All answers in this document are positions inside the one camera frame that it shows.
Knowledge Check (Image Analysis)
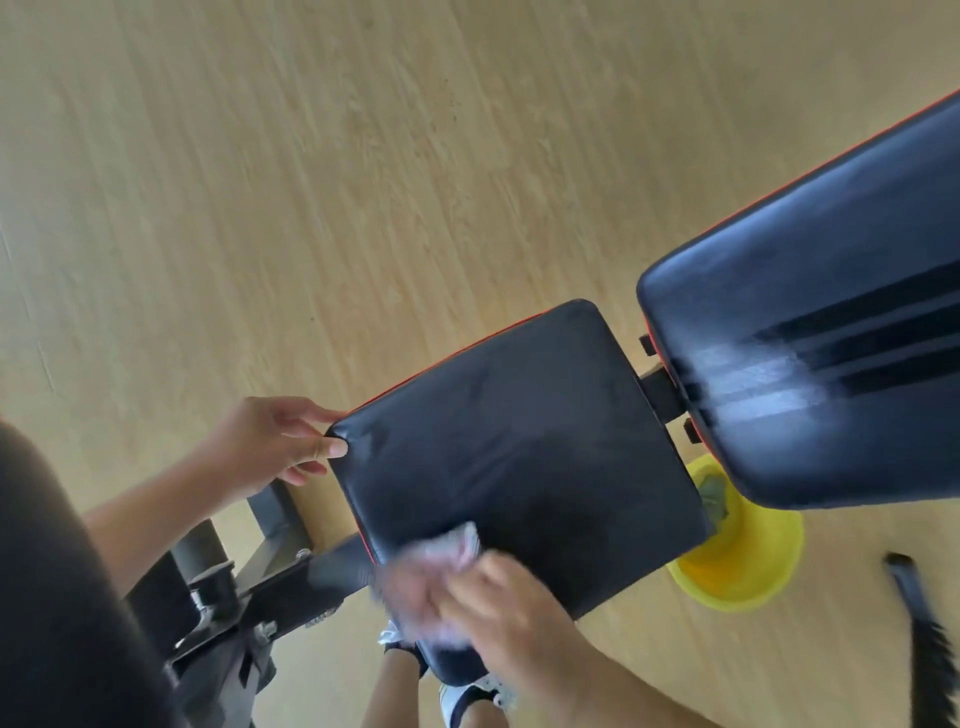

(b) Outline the person's left hand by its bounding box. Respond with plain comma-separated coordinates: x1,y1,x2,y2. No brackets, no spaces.
198,396,351,501

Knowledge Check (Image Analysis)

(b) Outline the person's right hand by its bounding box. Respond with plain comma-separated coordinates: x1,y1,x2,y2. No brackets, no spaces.
375,551,595,700

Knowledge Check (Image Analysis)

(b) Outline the white cleaning cloth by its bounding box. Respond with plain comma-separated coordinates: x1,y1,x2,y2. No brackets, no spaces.
371,521,485,651

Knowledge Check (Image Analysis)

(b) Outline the black bench seat pad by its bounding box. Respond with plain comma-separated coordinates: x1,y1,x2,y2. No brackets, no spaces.
324,298,715,687

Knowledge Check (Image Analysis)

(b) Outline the person's left forearm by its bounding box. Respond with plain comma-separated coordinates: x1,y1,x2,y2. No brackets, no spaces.
82,442,226,580

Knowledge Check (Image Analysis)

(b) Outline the white and black shoe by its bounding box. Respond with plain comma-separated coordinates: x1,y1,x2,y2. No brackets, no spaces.
438,671,519,728
378,618,431,678

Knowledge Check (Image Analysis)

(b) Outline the person's leg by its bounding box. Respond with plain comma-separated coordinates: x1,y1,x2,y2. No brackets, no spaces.
362,654,426,728

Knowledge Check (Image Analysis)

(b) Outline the person's black shirt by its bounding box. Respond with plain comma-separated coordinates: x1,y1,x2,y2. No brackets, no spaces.
0,418,189,728

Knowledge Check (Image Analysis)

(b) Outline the grey rag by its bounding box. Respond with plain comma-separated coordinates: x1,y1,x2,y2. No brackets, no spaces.
696,476,731,528

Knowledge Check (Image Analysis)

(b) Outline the yellow plastic bucket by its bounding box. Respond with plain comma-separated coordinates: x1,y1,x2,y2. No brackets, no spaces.
666,453,806,615

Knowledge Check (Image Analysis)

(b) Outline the black striped bench backrest pad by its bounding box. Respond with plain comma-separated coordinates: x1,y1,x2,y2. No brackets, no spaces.
636,90,960,513

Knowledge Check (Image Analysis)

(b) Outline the black bristle brush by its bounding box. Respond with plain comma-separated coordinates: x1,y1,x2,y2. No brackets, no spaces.
883,552,960,728

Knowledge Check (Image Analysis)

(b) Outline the black metal bench frame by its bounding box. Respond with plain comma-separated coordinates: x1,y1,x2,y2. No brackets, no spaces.
123,333,706,728

